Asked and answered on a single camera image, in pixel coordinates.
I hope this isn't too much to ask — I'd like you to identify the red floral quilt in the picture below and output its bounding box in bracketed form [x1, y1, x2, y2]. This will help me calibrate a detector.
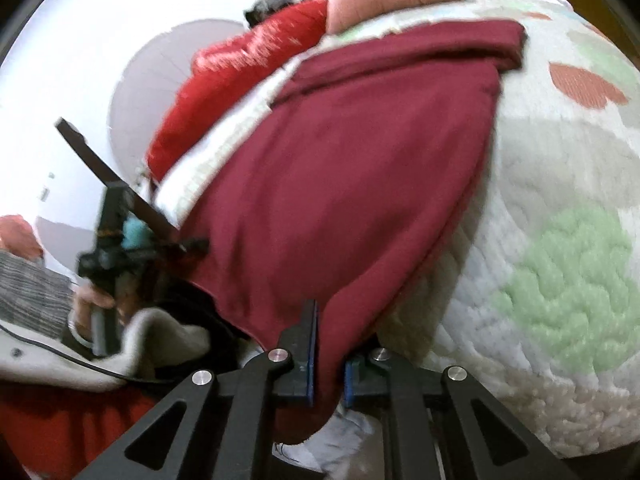
[145, 0, 328, 182]

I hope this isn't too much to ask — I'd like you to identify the grey padded headboard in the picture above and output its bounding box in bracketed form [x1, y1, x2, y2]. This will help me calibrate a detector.
[35, 18, 245, 276]

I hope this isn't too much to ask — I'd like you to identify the person left hand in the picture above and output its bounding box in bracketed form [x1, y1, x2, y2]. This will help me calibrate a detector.
[67, 284, 140, 348]

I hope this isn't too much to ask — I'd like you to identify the heart patterned patchwork bedspread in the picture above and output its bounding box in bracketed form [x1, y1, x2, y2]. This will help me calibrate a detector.
[150, 0, 640, 461]

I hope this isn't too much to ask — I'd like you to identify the black cable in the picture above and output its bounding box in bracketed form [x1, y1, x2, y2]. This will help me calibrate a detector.
[0, 320, 151, 384]

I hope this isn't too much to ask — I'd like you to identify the left forearm beige sleeve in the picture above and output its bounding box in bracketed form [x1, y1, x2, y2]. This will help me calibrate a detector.
[1, 308, 209, 392]

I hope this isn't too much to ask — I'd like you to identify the dark red knit sweater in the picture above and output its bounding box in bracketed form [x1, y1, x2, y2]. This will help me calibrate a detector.
[182, 20, 525, 444]

